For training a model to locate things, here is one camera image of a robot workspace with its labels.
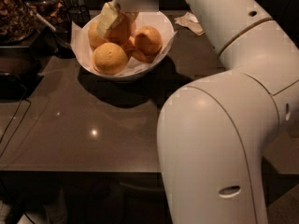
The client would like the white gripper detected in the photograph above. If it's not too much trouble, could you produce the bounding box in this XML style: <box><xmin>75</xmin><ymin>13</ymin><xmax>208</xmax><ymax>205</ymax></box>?
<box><xmin>97</xmin><ymin>0</ymin><xmax>159</xmax><ymax>38</ymax></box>

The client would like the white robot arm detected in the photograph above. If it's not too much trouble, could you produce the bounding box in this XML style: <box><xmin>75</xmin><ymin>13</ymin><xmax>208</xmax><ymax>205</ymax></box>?
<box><xmin>157</xmin><ymin>0</ymin><xmax>299</xmax><ymax>224</ymax></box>

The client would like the white bowl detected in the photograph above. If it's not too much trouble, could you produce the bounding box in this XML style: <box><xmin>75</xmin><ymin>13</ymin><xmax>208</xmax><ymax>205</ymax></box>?
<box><xmin>74</xmin><ymin>10</ymin><xmax>176</xmax><ymax>82</ymax></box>

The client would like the white paper bowl liner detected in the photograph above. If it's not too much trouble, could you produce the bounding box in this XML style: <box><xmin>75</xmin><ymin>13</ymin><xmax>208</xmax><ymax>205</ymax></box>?
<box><xmin>70</xmin><ymin>14</ymin><xmax>178</xmax><ymax>77</ymax></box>

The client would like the crumpled brown paper napkin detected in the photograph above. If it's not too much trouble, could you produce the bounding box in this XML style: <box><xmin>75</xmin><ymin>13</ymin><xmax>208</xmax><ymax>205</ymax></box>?
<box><xmin>175</xmin><ymin>12</ymin><xmax>205</xmax><ymax>35</ymax></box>

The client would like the glass jar of nuts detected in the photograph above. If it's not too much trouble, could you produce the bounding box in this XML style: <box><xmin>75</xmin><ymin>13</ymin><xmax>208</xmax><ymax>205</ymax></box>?
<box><xmin>0</xmin><ymin>0</ymin><xmax>35</xmax><ymax>45</ymax></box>

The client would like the black appliance on left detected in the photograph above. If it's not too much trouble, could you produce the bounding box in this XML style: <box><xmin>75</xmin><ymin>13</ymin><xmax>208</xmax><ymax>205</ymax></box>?
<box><xmin>0</xmin><ymin>46</ymin><xmax>41</xmax><ymax>100</ymax></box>

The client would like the black wire cup holder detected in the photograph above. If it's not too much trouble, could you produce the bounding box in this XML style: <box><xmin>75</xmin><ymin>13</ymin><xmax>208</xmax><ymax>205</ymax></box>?
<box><xmin>54</xmin><ymin>5</ymin><xmax>91</xmax><ymax>59</ymax></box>

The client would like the black power cable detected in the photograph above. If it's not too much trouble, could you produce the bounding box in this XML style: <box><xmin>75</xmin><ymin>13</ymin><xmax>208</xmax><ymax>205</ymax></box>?
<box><xmin>0</xmin><ymin>83</ymin><xmax>33</xmax><ymax>224</ymax></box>

